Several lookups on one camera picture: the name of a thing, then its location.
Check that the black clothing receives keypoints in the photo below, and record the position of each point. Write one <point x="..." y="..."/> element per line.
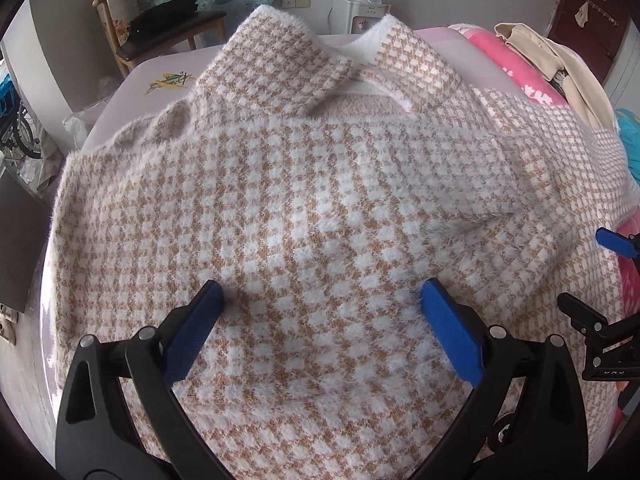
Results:
<point x="165" y="12"/>

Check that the tan white houndstooth fuzzy sweater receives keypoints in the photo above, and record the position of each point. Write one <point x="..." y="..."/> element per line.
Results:
<point x="310" y="200"/>

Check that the wooden chair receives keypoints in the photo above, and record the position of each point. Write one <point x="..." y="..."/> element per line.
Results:
<point x="205" y="25"/>

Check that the pink floral blanket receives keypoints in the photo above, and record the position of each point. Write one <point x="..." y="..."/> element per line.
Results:
<point x="515" y="67"/>

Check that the white water dispenser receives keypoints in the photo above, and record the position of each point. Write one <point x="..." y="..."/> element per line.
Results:
<point x="360" y="17"/>

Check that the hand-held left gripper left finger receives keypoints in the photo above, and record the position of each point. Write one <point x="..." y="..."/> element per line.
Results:
<point x="192" y="332"/>

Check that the dark cabinet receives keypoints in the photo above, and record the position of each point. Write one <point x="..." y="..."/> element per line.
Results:
<point x="20" y="240"/>

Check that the beige garment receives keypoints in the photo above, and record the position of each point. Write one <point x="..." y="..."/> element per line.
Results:
<point x="575" y="75"/>

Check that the bicycle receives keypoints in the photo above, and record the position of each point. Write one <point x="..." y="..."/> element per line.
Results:
<point x="22" y="132"/>

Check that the brown wooden door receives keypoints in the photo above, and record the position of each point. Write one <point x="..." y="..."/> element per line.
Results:
<point x="600" y="40"/>

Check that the clear plastic bag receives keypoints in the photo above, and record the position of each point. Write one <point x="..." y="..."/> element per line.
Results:
<point x="82" y="120"/>

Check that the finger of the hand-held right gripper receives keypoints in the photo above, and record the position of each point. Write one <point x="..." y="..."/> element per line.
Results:
<point x="617" y="241"/>
<point x="595" y="327"/>

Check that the white wall socket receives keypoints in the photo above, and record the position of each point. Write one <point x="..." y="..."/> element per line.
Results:
<point x="295" y="1"/>

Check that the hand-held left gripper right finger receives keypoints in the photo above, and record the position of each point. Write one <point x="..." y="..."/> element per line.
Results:
<point x="452" y="332"/>

